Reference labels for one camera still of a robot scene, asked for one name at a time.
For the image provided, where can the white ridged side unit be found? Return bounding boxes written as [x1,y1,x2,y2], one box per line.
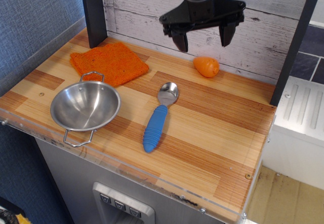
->
[262,77,323,189]

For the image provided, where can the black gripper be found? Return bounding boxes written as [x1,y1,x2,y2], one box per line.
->
[159,0,246,52]

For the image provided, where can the silver toy dispenser panel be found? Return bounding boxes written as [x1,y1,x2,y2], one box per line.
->
[93,182,155,223]

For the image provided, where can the dark right vertical post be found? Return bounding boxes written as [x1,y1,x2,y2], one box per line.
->
[270,0,323,106]

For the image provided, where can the dark left vertical post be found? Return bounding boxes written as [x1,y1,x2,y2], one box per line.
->
[83,0,107,48]

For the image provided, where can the orange knitted cloth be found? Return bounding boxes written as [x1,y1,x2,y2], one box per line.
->
[70,42,149,87]

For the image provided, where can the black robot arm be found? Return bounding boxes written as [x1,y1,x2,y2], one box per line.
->
[159,0,246,52]

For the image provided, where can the small steel pot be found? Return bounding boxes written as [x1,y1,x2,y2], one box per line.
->
[50,71,121,147]

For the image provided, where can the dark vertical post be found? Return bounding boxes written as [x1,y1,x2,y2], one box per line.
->
[270,0,323,106]
[83,0,107,48]

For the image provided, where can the blue handled metal spoon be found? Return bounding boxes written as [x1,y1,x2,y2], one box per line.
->
[142,82,179,153]

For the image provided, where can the yellow black object bottom left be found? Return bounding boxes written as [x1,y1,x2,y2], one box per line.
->
[1,207,32,224]

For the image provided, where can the orange toy carrot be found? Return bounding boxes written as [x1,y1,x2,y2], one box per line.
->
[193,57,220,78]

